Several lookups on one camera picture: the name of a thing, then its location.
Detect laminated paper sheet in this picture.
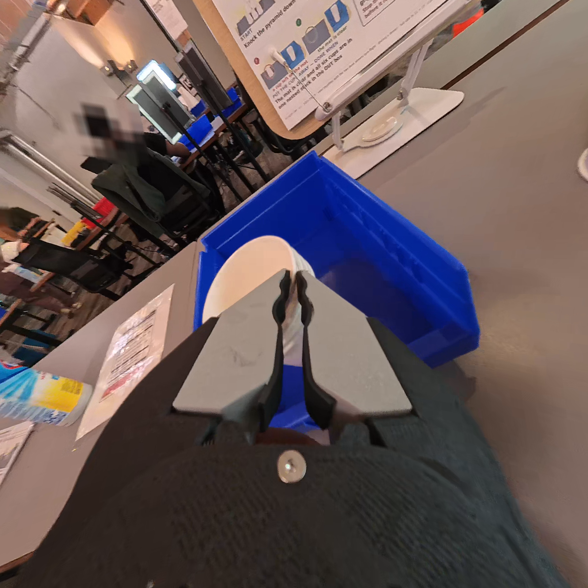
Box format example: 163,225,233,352
73,284,175,444

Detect black folding chair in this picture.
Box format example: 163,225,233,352
11,236,134,295

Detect small blue storage bin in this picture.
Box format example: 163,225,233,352
177,115,221,149

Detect nested white paper cups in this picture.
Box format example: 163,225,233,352
289,250,319,282

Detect cardboard box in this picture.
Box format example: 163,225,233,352
60,0,115,26

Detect grey computer monitor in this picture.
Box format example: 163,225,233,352
126,73,194,143
175,41,237,108

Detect blue yellow wipes canister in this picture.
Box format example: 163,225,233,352
0,363,94,427

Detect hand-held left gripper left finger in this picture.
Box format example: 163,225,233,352
172,269,292,445

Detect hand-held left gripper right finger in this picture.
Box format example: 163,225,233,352
296,271,413,443

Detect wooden instruction board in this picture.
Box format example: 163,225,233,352
193,0,488,141

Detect blue plastic bin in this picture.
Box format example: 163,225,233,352
193,149,481,435

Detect green jacket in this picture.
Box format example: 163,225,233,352
92,149,217,228

